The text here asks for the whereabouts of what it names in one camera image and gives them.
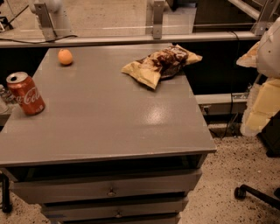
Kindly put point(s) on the top drawer knob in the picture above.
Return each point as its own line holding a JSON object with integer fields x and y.
{"x": 111, "y": 193}

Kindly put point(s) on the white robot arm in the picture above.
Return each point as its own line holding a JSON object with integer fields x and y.
{"x": 268, "y": 55}

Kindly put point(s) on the brown chip bag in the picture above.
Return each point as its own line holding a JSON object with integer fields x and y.
{"x": 160, "y": 65}

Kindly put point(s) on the red Coca-Cola can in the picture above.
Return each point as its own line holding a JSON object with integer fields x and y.
{"x": 23, "y": 88}

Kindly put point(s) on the grey drawer cabinet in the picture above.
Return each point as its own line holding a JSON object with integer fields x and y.
{"x": 101, "y": 129}

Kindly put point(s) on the orange fruit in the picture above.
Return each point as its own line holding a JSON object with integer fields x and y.
{"x": 65, "y": 57}

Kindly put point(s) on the black office chair base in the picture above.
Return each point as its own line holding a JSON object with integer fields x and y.
{"x": 240, "y": 194}

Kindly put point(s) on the drawer knob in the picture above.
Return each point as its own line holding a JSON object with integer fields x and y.
{"x": 111, "y": 193}
{"x": 118, "y": 215}

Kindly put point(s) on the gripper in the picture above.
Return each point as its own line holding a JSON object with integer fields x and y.
{"x": 270, "y": 53}

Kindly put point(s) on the metal railing frame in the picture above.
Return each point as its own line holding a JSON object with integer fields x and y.
{"x": 57, "y": 23}

